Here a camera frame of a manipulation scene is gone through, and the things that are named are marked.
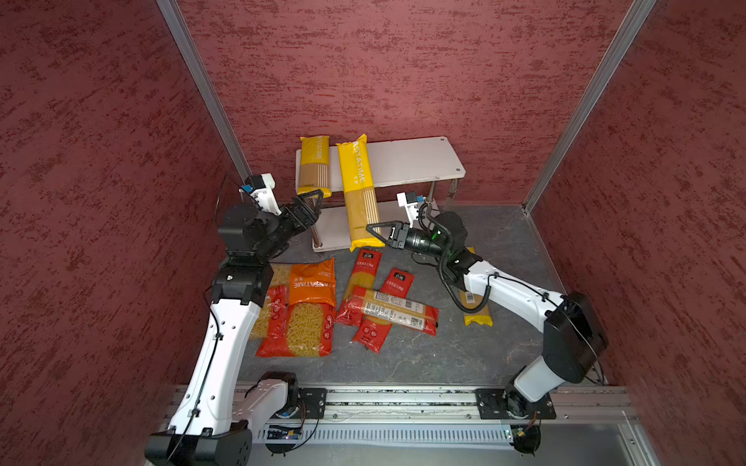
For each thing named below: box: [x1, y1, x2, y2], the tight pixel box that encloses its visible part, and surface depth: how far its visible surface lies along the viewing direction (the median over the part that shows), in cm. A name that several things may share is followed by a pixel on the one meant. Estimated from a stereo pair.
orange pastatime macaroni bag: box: [289, 257, 338, 308], surface depth 94 cm
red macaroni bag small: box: [252, 284, 289, 357], surface depth 83 cm
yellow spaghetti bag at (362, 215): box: [337, 133, 386, 253], surface depth 71 cm
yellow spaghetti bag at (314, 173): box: [297, 135, 333, 199], surface depth 83 cm
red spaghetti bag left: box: [344, 248, 383, 300], surface depth 102 cm
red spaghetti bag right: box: [352, 266, 415, 355], surface depth 87 cm
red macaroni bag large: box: [285, 302, 336, 358], surface depth 85 cm
